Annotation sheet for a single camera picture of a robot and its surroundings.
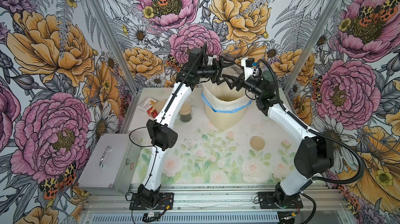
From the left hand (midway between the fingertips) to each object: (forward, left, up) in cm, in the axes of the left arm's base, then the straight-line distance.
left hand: (233, 72), depth 73 cm
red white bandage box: (+11, +51, -37) cm, 64 cm away
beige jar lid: (-16, -18, -40) cm, 47 cm away
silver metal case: (-33, +55, -26) cm, 69 cm away
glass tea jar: (0, +24, -30) cm, 39 cm away
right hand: (+2, +2, -2) cm, 3 cm away
